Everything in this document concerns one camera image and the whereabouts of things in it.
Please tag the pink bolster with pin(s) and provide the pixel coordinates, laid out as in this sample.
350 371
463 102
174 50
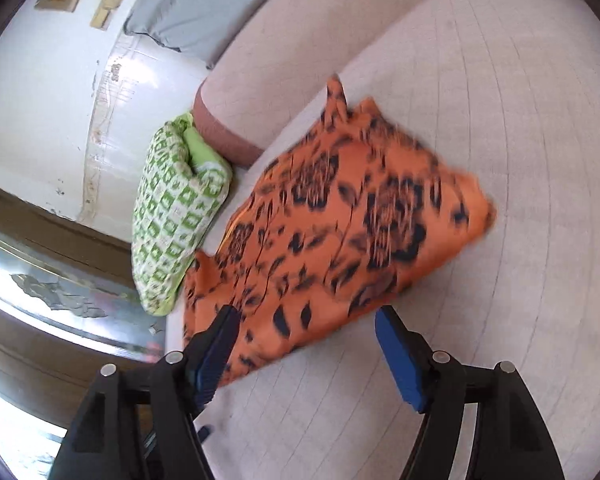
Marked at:
290 80

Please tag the green checkered pillow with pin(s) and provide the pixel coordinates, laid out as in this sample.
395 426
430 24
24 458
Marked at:
175 220

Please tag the wooden door with stained glass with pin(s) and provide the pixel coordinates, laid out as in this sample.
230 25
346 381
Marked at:
55 310

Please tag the grey pillow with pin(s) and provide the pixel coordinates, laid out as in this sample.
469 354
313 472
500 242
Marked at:
205 5

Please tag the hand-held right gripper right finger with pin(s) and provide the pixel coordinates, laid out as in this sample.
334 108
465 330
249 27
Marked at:
405 360

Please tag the pink quilted bed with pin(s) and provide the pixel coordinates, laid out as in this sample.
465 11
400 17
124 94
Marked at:
505 160

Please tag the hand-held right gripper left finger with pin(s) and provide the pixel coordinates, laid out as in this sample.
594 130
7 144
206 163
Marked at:
215 355

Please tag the orange floral blouse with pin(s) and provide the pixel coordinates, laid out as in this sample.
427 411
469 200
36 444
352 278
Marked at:
340 230

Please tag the gold light switch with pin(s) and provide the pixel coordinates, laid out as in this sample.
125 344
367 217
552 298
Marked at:
107 7

